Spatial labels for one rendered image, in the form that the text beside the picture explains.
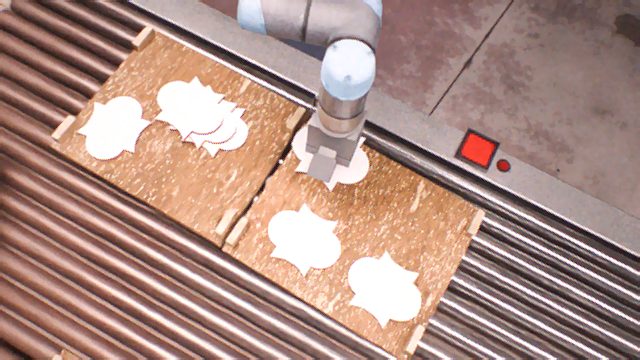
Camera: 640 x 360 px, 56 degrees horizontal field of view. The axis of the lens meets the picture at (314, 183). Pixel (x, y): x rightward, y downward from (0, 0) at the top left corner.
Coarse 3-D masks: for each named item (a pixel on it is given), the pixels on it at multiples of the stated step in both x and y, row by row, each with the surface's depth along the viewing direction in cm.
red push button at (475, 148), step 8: (472, 136) 132; (464, 144) 131; (472, 144) 131; (480, 144) 131; (488, 144) 131; (464, 152) 130; (472, 152) 130; (480, 152) 130; (488, 152) 130; (480, 160) 130; (488, 160) 130
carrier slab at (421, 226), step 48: (288, 192) 123; (336, 192) 124; (384, 192) 124; (432, 192) 125; (240, 240) 118; (384, 240) 120; (432, 240) 121; (288, 288) 115; (336, 288) 116; (432, 288) 117; (384, 336) 113
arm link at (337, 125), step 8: (320, 112) 96; (320, 120) 97; (328, 120) 95; (336, 120) 94; (344, 120) 94; (352, 120) 94; (360, 120) 97; (328, 128) 97; (336, 128) 96; (344, 128) 96; (352, 128) 97
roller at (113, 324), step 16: (0, 256) 116; (16, 256) 117; (16, 272) 115; (32, 272) 115; (48, 272) 117; (32, 288) 115; (48, 288) 114; (64, 288) 114; (64, 304) 114; (80, 304) 113; (96, 304) 114; (96, 320) 113; (112, 320) 113; (128, 320) 114; (112, 336) 113; (128, 336) 112; (144, 336) 112; (144, 352) 111; (160, 352) 111; (176, 352) 111
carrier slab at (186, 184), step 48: (144, 48) 134; (96, 96) 129; (144, 96) 130; (240, 96) 131; (144, 144) 125; (192, 144) 126; (288, 144) 128; (144, 192) 121; (192, 192) 122; (240, 192) 122
